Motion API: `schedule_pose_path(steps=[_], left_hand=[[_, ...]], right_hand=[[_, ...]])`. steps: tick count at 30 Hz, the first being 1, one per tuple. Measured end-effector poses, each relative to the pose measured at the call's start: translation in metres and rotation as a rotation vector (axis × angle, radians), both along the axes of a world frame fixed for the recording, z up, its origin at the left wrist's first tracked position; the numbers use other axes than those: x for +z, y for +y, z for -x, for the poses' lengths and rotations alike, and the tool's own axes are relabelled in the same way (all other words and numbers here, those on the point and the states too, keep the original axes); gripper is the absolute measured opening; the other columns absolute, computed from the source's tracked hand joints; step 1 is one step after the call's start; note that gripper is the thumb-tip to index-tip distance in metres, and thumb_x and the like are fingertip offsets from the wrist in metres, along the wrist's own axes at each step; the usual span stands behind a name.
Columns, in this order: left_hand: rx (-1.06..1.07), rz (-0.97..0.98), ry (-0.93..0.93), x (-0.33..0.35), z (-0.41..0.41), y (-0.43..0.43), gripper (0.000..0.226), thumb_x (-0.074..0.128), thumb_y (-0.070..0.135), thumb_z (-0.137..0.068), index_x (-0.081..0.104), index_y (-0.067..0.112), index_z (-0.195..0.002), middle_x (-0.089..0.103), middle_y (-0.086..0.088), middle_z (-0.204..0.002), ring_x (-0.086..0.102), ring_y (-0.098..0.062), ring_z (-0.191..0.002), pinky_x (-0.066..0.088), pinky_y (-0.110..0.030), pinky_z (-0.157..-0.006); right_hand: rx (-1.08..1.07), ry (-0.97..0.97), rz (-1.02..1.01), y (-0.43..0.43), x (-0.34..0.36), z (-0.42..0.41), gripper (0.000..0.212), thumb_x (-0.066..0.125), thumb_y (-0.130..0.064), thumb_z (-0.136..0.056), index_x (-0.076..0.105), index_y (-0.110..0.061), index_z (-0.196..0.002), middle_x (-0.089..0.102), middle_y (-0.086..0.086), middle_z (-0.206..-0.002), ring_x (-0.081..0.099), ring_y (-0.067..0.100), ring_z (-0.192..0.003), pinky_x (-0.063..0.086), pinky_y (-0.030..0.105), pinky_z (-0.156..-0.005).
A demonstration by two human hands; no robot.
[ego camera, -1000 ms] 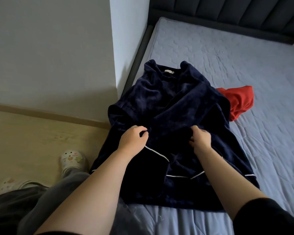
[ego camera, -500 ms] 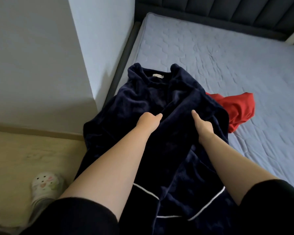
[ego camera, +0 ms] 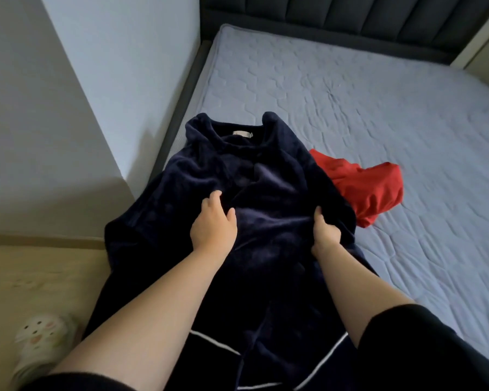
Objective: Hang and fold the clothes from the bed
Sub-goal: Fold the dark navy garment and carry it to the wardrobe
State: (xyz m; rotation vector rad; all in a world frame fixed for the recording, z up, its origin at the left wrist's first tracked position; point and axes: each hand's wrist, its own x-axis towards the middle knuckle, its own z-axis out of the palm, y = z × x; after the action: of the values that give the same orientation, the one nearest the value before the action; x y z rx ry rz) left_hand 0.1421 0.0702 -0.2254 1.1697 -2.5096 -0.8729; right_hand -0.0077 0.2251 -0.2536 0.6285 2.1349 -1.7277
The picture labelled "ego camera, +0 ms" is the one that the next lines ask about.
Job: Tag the person's left hand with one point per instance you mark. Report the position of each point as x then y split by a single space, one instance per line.
213 230

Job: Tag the person's right hand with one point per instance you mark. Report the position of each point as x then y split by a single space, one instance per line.
324 238

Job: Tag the red polo shirt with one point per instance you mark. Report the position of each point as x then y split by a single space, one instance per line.
367 187

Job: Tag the red and navy sports jacket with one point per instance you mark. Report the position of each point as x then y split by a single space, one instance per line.
269 305

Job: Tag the grey quilted bed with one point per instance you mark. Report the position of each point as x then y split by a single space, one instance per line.
407 101

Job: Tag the person's left forearm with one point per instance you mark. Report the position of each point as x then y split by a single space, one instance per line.
147 321

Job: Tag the person's right forearm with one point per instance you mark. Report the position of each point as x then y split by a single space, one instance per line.
363 293

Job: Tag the person's white clog shoe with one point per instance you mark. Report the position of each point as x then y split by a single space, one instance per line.
41 342

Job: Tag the dark grey upholstered headboard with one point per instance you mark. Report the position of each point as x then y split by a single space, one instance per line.
342 16

